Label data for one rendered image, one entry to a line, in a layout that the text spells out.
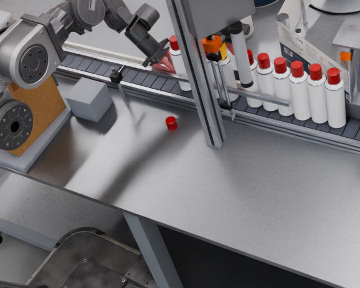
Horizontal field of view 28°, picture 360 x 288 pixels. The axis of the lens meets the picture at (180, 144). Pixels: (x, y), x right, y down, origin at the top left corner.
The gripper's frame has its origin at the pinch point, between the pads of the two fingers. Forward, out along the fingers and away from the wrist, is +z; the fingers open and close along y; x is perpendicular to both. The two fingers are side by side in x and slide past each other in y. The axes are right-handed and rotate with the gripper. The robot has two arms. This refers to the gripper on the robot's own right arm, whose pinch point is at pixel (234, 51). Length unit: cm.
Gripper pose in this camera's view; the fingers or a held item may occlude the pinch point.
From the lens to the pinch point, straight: 217.8
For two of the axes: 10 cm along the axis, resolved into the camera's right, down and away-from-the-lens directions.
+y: -8.5, -2.5, 4.6
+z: 2.1, 6.4, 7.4
